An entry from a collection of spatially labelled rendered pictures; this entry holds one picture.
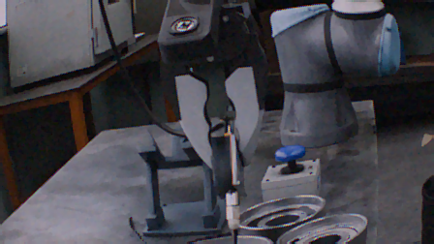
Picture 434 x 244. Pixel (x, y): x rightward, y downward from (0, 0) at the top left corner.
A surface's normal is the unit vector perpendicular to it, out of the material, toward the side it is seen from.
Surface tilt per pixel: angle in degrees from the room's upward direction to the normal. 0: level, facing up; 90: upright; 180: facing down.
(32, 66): 90
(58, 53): 90
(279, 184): 90
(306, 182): 90
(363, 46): 100
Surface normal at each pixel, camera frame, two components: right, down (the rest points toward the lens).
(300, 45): -0.48, 0.25
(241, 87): -0.14, 0.22
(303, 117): -0.52, -0.05
